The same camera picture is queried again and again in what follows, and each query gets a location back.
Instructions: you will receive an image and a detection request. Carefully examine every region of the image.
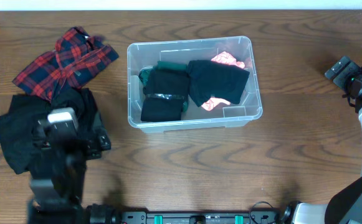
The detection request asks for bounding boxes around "black banded garment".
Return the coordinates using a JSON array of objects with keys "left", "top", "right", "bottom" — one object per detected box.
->
[{"left": 141, "top": 67, "right": 190, "bottom": 123}]

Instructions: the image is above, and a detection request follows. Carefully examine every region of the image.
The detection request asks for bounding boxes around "dark green garment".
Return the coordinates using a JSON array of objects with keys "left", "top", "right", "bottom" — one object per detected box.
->
[{"left": 138, "top": 61, "right": 189, "bottom": 112}]

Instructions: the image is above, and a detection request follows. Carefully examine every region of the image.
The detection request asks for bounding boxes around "navy blue garment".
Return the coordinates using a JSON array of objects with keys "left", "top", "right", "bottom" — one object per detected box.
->
[{"left": 186, "top": 60, "right": 250, "bottom": 107}]

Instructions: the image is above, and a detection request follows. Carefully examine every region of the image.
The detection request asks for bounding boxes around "pink garment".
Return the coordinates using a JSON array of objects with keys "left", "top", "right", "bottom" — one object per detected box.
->
[{"left": 201, "top": 51, "right": 245, "bottom": 111}]

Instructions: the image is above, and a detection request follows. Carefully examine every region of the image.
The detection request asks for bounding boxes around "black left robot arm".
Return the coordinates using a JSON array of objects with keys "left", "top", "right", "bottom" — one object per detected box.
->
[{"left": 27, "top": 108, "right": 121, "bottom": 223}]

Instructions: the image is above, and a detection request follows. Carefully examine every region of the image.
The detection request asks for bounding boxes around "clear plastic storage container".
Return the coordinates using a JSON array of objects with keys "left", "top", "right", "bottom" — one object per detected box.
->
[{"left": 127, "top": 36, "right": 264, "bottom": 133}]

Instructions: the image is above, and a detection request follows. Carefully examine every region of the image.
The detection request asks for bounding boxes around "black crumpled garment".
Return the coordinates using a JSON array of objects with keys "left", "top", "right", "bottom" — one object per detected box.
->
[{"left": 0, "top": 88, "right": 107, "bottom": 174}]

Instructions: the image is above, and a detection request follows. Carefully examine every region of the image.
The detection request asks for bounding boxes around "red plaid flannel shirt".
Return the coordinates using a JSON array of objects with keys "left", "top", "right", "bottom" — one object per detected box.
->
[{"left": 12, "top": 27, "right": 119, "bottom": 101}]

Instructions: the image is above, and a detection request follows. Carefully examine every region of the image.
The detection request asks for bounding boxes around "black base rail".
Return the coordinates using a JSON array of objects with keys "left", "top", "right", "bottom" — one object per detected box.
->
[{"left": 120, "top": 210, "right": 279, "bottom": 224}]

